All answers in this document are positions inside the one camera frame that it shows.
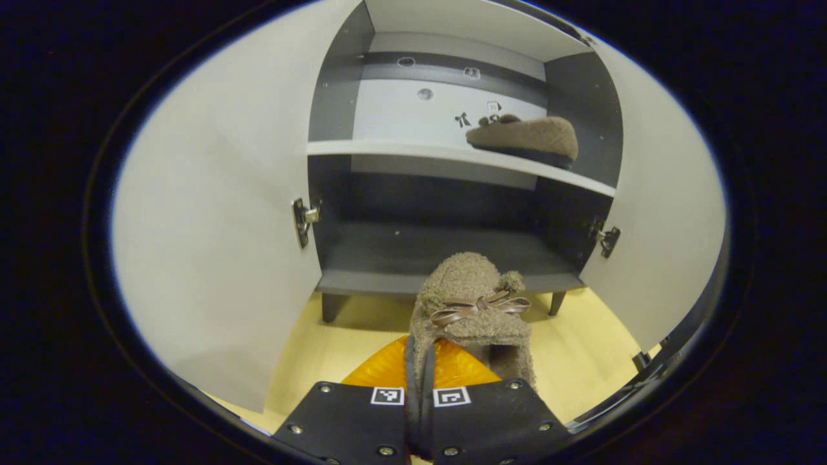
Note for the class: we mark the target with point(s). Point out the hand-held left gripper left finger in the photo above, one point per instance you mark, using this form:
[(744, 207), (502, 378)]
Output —
[(411, 420)]

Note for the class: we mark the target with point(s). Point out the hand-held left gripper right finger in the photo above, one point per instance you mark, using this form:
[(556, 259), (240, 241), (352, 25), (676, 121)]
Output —
[(428, 420)]

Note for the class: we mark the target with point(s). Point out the brown fluffy shoe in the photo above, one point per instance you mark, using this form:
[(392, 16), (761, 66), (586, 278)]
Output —
[(530, 139), (462, 278)]

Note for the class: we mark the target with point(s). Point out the grey cabinet door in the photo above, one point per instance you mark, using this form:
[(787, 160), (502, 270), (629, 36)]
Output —
[(213, 213), (665, 213)]

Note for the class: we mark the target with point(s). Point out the grey shoe cabinet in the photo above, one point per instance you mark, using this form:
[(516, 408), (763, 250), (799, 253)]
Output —
[(336, 97)]

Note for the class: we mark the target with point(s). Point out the metal door hinge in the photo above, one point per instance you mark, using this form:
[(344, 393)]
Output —
[(302, 223), (607, 239)]

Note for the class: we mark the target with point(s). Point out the white cabinet shelf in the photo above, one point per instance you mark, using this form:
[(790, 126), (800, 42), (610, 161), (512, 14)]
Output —
[(465, 22), (400, 150)]

